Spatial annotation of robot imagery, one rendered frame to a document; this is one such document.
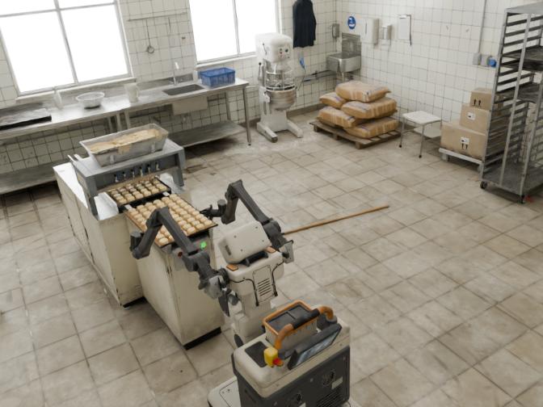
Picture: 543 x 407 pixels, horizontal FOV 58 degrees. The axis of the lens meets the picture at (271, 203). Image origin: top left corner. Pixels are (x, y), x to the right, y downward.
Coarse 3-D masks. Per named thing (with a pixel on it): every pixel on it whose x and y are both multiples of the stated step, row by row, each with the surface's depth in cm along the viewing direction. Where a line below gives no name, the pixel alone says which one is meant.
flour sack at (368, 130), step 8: (368, 120) 665; (376, 120) 663; (384, 120) 661; (392, 120) 660; (344, 128) 662; (352, 128) 649; (360, 128) 641; (368, 128) 638; (376, 128) 642; (384, 128) 651; (392, 128) 660; (360, 136) 644; (368, 136) 639
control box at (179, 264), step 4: (200, 240) 306; (204, 240) 306; (196, 244) 303; (200, 244) 305; (208, 244) 309; (204, 248) 308; (208, 248) 310; (172, 252) 297; (176, 252) 296; (208, 252) 311; (176, 256) 297; (176, 260) 298; (180, 260) 300; (176, 264) 299; (180, 264) 301; (184, 264) 303; (176, 268) 301; (180, 268) 302
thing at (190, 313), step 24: (192, 240) 306; (144, 264) 346; (168, 264) 300; (216, 264) 322; (144, 288) 371; (168, 288) 313; (192, 288) 317; (168, 312) 332; (192, 312) 324; (216, 312) 337; (192, 336) 332
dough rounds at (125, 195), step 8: (128, 184) 368; (144, 184) 367; (152, 184) 366; (160, 184) 364; (112, 192) 357; (120, 192) 358; (128, 192) 360; (136, 192) 354; (144, 192) 354; (152, 192) 355; (120, 200) 344; (128, 200) 346
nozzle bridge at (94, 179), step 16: (128, 160) 342; (144, 160) 341; (160, 160) 357; (176, 160) 362; (80, 176) 335; (96, 176) 325; (112, 176) 340; (128, 176) 347; (144, 176) 349; (176, 176) 376; (96, 192) 329; (96, 208) 344
